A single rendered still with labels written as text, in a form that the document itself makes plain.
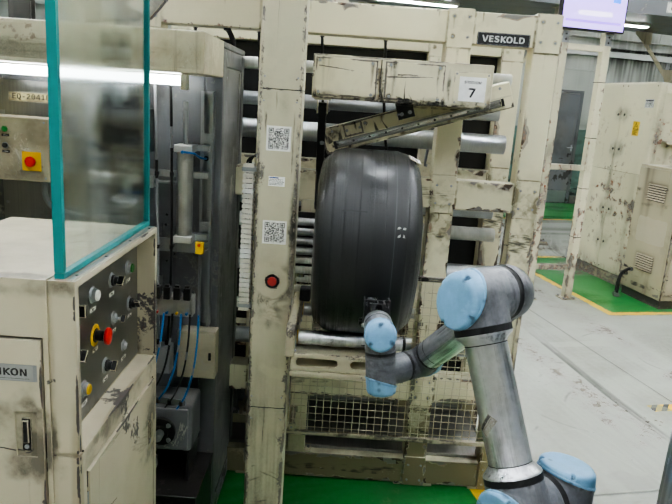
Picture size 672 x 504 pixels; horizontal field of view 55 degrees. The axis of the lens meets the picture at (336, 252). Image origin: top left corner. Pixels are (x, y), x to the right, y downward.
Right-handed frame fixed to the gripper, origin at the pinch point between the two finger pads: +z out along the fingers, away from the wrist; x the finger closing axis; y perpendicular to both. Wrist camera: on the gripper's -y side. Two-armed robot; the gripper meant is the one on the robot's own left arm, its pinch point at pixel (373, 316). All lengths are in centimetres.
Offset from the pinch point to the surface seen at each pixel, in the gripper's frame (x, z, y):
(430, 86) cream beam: -16, 36, 72
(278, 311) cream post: 29.3, 19.3, -4.5
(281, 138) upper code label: 31, 12, 50
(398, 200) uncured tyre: -4.7, -1.2, 34.0
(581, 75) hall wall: -416, 1030, 265
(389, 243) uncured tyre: -2.7, -5.0, 21.9
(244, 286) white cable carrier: 40.7, 19.4, 2.9
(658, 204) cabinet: -273, 396, 38
